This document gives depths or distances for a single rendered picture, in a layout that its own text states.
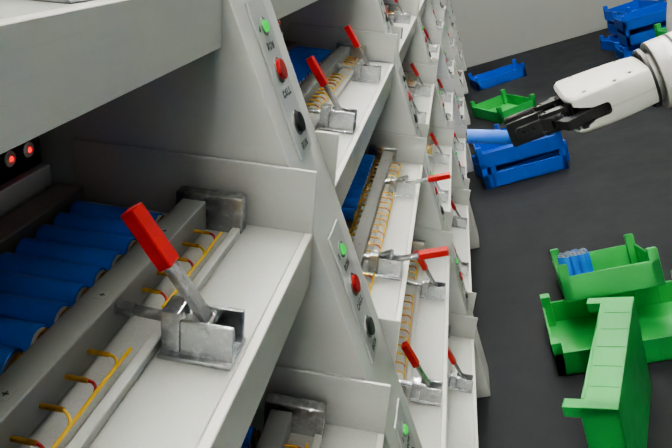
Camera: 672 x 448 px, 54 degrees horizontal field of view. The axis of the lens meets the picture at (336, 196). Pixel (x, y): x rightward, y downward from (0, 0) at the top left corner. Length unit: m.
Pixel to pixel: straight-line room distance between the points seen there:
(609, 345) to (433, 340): 0.31
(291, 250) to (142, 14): 0.20
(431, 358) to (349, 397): 0.43
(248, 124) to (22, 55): 0.24
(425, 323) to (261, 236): 0.60
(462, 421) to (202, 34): 0.87
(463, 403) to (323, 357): 0.67
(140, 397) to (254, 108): 0.22
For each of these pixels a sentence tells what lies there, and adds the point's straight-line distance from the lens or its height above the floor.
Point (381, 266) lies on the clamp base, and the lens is 0.80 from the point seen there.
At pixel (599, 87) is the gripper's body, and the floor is 0.67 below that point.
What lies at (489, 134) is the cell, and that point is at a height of 0.64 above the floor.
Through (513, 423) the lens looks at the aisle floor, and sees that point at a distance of 1.38.
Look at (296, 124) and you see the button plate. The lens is 0.51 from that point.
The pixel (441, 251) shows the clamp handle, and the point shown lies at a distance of 0.79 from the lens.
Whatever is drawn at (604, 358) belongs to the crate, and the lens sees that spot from 1.16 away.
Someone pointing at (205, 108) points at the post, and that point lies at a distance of 0.48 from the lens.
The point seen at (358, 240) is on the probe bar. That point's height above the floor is 0.57.
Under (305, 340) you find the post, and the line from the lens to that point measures 0.54.
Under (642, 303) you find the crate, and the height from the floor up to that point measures 0.01.
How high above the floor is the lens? 0.89
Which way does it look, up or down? 18 degrees down
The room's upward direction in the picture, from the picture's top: 19 degrees counter-clockwise
